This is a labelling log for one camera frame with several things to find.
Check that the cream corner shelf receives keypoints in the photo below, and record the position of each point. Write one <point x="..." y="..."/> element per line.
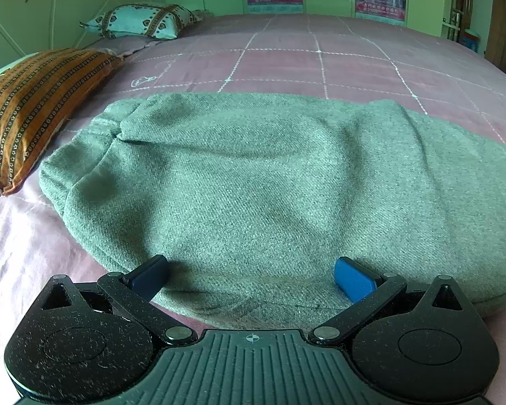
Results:
<point x="453" y="8"/>

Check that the grey-green pants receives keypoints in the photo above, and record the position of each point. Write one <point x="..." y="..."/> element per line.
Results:
<point x="253" y="185"/>

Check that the white brown patterned pillow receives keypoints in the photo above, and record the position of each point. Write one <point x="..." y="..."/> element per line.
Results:
<point x="139" y="21"/>

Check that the white floral pillow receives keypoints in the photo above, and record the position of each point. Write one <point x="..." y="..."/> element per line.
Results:
<point x="8" y="67"/>

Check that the pink checked bedsheet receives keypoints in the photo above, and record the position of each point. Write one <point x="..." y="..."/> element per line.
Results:
<point x="320" y="63"/>

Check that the orange striped pillow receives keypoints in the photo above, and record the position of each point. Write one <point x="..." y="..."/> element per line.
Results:
<point x="33" y="109"/>

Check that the blue red box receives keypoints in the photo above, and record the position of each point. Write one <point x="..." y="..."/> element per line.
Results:
<point x="471" y="41"/>

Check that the cream headboard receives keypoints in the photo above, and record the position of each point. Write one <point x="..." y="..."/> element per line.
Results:
<point x="25" y="21"/>

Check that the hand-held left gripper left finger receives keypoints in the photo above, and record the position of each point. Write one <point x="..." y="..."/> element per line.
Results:
<point x="149" y="280"/>

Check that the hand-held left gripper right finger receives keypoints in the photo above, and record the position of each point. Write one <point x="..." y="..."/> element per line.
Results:
<point x="354" y="280"/>

